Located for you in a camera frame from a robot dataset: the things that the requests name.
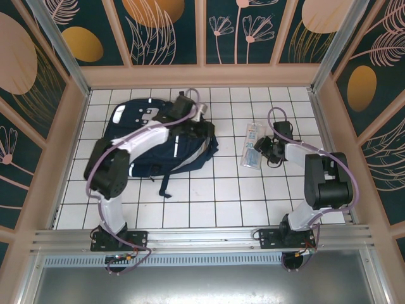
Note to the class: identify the clear plastic pen bag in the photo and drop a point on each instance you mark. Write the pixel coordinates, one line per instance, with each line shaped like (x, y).
(251, 149)

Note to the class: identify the navy blue backpack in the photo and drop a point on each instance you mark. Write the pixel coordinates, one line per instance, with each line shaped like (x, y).
(186, 152)

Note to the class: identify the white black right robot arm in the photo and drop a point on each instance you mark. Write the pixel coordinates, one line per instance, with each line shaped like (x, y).
(329, 183)

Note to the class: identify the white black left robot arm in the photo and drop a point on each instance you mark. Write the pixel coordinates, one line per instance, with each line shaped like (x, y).
(145, 139)

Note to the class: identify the grey metal sheet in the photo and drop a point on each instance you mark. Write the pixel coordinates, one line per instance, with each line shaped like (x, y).
(202, 285)

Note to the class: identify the aluminium side rail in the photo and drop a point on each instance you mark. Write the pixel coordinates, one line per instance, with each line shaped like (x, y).
(316, 104)

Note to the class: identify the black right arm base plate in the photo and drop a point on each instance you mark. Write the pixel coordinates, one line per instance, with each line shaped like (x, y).
(269, 239)

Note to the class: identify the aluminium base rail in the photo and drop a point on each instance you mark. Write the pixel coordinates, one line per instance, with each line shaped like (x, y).
(202, 237)

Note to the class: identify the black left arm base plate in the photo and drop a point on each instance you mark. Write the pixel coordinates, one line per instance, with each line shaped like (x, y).
(139, 239)

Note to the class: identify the aluminium corner post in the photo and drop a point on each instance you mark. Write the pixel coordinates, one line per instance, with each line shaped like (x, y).
(338, 41)
(63, 54)

